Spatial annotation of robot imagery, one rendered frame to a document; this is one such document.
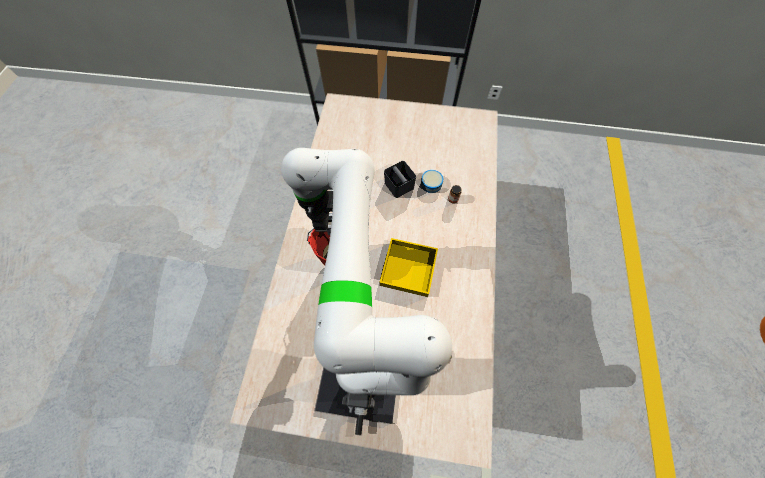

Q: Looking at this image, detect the blue and grey round tin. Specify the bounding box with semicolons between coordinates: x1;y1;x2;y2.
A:
421;170;443;193

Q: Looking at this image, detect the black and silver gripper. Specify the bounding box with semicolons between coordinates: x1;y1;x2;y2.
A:
296;190;333;235

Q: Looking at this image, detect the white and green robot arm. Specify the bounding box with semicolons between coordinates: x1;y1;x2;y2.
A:
281;148;452;435

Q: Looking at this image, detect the yellow flat block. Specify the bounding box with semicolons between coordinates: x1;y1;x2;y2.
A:
380;238;438;297

